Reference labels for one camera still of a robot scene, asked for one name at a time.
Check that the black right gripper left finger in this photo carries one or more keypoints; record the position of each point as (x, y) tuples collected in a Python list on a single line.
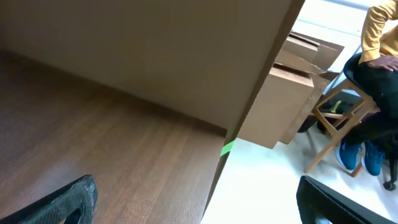
[(73, 203)]

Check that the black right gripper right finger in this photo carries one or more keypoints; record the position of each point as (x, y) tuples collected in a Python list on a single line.
[(317, 203)]

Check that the green tape strip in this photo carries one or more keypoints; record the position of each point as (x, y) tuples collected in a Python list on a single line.
[(227, 148)]

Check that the brown cardboard box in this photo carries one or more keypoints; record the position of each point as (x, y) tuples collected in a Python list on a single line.
[(278, 102)]

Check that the wooden stool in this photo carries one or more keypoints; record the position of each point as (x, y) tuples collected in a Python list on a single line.
[(338, 125)]

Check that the seated person yellow shirt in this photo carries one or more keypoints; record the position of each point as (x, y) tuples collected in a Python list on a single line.
[(377, 74)]

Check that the flat cardboard sheets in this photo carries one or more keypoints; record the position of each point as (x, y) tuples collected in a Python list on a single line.
[(308, 57)]

